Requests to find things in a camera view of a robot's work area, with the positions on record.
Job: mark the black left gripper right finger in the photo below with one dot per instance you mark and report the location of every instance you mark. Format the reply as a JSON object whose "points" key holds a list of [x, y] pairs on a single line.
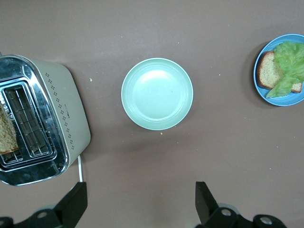
{"points": [[206, 211]]}

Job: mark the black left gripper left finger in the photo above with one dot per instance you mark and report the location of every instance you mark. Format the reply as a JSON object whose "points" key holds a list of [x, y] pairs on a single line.
{"points": [[71, 206]]}

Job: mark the brown bread slice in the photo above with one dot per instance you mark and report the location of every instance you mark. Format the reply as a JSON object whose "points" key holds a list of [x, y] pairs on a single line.
{"points": [[7, 135], [268, 71]]}

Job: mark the green lettuce leaf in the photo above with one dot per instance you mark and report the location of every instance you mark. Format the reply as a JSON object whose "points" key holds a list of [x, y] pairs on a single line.
{"points": [[291, 61]]}

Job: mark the light green round plate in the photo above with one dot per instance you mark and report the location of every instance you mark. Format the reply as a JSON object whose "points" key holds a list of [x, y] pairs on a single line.
{"points": [[156, 93]]}

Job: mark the blue round plate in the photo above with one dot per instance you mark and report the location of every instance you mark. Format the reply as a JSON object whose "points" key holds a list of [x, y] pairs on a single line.
{"points": [[280, 101]]}

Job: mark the beige chrome toaster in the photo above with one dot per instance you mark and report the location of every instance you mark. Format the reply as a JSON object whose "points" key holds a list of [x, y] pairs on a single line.
{"points": [[69, 107]]}

